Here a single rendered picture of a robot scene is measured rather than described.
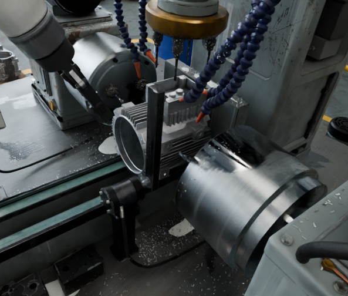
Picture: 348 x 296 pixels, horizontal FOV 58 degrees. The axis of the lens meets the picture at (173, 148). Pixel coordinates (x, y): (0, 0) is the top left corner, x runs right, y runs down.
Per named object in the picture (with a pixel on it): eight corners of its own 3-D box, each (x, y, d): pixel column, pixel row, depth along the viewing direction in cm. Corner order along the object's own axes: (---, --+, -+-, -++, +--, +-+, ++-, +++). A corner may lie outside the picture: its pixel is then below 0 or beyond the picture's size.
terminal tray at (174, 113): (180, 97, 90) (182, 74, 86) (204, 115, 84) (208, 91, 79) (144, 108, 84) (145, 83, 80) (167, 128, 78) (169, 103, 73)
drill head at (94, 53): (111, 76, 130) (108, 13, 115) (162, 120, 109) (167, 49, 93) (51, 90, 118) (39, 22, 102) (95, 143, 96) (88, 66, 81)
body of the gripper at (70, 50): (71, 40, 58) (97, 74, 66) (54, 25, 63) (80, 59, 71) (39, 66, 57) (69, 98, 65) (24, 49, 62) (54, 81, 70)
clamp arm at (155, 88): (154, 180, 75) (159, 82, 59) (161, 188, 73) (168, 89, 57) (141, 186, 73) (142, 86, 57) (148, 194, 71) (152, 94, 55)
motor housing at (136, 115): (168, 133, 102) (172, 79, 90) (206, 167, 91) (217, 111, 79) (112, 153, 92) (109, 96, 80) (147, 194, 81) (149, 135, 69)
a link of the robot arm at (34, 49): (37, -3, 59) (57, 23, 64) (-2, 27, 58) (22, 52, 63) (56, 11, 54) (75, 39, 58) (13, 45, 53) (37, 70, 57)
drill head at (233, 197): (222, 170, 91) (240, 93, 75) (355, 283, 67) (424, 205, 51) (149, 207, 78) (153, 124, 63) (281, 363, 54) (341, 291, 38)
